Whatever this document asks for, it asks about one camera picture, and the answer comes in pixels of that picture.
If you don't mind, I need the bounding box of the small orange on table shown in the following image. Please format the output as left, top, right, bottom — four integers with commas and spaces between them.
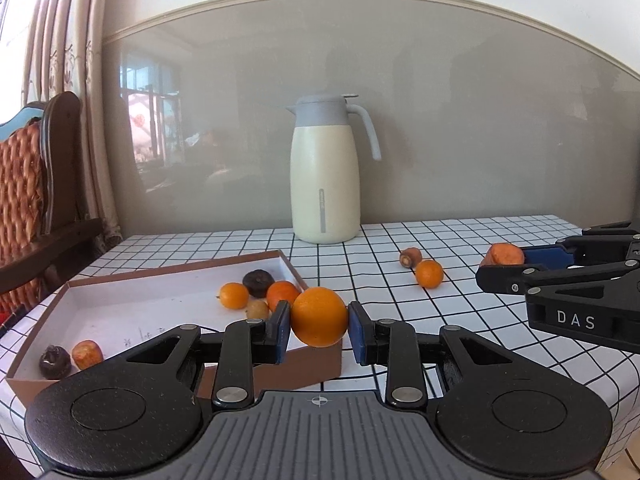
414, 260, 444, 289

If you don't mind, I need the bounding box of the dark passion fruit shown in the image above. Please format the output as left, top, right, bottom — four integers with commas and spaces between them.
242, 269, 274, 299
38, 344, 72, 380

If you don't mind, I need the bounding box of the wooden sofa with cushion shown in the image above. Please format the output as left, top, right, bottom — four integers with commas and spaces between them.
1, 91, 102, 323

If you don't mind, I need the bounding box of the cream thermos jug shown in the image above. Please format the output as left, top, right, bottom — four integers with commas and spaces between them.
288, 94, 382, 244

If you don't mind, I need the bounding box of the orange tangerine in box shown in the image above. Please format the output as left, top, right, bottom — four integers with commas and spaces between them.
266, 281, 300, 312

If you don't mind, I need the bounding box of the small tan longan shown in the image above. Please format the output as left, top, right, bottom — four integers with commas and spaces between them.
245, 299, 270, 321

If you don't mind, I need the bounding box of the beige patterned curtain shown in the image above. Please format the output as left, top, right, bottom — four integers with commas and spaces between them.
22, 0, 122, 252

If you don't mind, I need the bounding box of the checkered tablecloth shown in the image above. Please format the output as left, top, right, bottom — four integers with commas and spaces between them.
0, 213, 640, 478

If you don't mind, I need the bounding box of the large orange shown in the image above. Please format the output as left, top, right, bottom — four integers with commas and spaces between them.
291, 287, 348, 348
218, 282, 250, 310

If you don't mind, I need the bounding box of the brown cardboard box tray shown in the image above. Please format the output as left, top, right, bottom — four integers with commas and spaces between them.
5, 249, 344, 409

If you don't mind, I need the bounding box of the reddish carrot end piece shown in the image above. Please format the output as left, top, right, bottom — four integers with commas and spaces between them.
398, 247, 423, 269

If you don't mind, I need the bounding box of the orange carrot slice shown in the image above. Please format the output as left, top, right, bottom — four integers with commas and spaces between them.
480, 243, 525, 266

